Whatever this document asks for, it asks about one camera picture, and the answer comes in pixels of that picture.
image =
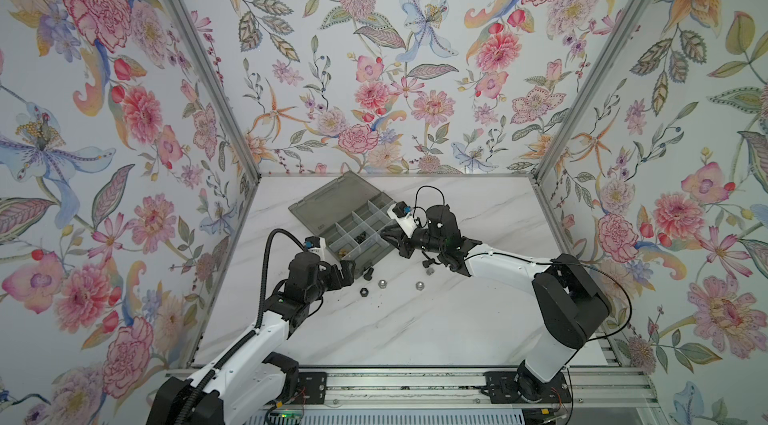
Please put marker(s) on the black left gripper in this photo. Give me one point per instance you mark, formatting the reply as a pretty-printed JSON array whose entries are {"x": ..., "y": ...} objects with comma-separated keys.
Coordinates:
[{"x": 347, "y": 275}]

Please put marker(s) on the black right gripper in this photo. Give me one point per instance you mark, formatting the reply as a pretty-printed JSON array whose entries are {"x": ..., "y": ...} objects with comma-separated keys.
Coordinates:
[{"x": 402, "y": 242}]

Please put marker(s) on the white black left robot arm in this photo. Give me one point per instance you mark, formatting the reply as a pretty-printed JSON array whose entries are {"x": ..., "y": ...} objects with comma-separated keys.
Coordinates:
[{"x": 251, "y": 376}]

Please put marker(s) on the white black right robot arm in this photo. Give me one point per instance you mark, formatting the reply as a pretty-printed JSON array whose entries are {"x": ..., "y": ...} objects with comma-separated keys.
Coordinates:
[{"x": 570, "y": 302}]

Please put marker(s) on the grey plastic organizer box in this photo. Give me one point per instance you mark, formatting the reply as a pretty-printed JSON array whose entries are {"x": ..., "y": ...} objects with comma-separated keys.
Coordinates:
[{"x": 342, "y": 209}]

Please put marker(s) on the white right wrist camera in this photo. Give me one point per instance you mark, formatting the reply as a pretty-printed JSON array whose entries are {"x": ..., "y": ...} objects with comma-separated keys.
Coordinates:
[{"x": 404, "y": 216}]

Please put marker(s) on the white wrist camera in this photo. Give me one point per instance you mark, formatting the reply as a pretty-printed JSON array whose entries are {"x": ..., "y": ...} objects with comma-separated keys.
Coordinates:
[
  {"x": 316, "y": 245},
  {"x": 404, "y": 216}
]

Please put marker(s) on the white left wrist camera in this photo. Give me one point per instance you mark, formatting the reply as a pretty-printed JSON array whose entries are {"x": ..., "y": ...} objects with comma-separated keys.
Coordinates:
[{"x": 316, "y": 245}]

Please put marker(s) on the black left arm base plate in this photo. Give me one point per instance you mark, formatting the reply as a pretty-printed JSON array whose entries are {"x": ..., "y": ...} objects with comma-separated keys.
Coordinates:
[{"x": 308, "y": 388}]

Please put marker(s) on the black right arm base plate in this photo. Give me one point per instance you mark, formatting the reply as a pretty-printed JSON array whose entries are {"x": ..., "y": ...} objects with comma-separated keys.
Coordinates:
[{"x": 512, "y": 387}]

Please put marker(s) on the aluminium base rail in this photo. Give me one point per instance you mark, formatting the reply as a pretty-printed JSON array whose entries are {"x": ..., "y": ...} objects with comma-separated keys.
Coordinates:
[{"x": 463, "y": 387}]

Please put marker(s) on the aluminium corner frame post left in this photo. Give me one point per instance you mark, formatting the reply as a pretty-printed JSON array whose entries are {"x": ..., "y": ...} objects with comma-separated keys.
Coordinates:
[{"x": 182, "y": 19}]

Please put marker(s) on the aluminium corner frame post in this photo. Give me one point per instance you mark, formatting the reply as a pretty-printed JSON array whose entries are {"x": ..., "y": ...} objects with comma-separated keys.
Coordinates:
[
  {"x": 182, "y": 19},
  {"x": 602, "y": 65}
]

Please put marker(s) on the aluminium corner frame post right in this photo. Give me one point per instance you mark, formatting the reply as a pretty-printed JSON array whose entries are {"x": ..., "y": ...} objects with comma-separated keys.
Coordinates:
[{"x": 602, "y": 65}]

